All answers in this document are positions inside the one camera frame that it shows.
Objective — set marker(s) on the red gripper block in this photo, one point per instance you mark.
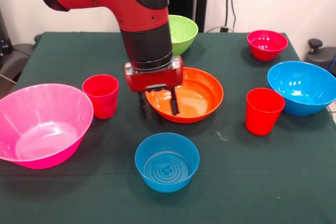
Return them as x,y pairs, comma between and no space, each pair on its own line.
155,78

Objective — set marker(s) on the orange bowl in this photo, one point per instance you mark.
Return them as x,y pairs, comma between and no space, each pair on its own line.
199,98

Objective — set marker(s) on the medium blue bowl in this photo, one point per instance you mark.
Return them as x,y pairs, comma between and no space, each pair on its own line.
167,163

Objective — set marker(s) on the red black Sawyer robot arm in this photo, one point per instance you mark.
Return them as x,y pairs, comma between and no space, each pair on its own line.
131,3

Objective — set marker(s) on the black equipment tower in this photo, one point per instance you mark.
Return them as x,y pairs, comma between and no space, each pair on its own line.
4,37

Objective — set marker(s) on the red cup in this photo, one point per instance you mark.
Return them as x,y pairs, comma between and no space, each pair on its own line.
101,100
262,119

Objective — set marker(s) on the green bowl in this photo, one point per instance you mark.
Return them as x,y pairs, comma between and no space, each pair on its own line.
183,35

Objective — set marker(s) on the small red bowl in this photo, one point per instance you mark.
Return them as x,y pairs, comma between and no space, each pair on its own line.
266,48

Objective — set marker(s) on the dark green tablecloth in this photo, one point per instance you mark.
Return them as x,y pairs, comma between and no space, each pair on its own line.
262,169

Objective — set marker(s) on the large pink bowl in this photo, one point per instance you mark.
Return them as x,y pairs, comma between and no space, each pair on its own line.
39,129

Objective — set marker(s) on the large blue bowl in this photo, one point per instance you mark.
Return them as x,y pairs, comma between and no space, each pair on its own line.
302,90

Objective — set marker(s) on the black pedestal foot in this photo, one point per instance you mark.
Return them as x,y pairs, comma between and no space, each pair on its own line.
323,56
15,58

